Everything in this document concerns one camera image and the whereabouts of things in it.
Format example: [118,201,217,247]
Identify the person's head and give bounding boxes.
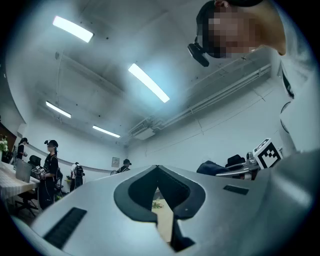
[195,0,287,60]

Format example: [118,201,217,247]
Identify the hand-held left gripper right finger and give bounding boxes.
[157,164,276,256]

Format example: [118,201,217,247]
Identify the artificial flower sprig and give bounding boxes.
[151,197,165,210]

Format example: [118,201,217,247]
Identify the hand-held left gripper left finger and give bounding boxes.
[32,164,173,256]

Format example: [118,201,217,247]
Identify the black harness strap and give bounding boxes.
[281,61,295,99]

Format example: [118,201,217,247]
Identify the black head-mounted camera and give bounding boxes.
[187,36,210,68]

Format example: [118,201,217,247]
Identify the white ceiling pipes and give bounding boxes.
[149,62,272,131]

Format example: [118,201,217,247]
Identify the ceiling light panel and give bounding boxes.
[45,100,72,119]
[92,124,121,138]
[127,62,171,103]
[52,15,95,43]

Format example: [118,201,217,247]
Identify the metal bucket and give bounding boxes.
[15,159,33,183]

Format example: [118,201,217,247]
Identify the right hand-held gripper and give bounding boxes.
[215,137,284,181]

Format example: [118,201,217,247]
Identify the ceiling air conditioner unit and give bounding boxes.
[128,118,157,141]

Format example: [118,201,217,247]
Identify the person's grey shirt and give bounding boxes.
[271,0,320,161]

